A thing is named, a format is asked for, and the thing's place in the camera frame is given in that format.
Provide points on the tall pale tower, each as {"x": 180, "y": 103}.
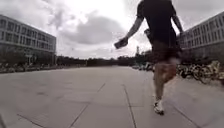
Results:
{"x": 137, "y": 50}

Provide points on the long pale building with windows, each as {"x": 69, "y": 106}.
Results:
{"x": 23, "y": 38}

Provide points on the row of dark trees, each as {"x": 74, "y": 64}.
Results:
{"x": 93, "y": 61}

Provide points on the row of parked bicycles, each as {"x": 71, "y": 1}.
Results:
{"x": 200, "y": 71}

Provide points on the grey building with window rows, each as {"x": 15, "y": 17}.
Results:
{"x": 206, "y": 36}

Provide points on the person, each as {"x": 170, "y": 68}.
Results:
{"x": 160, "y": 36}

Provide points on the grey paved plaza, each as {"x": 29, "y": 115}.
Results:
{"x": 83, "y": 96}

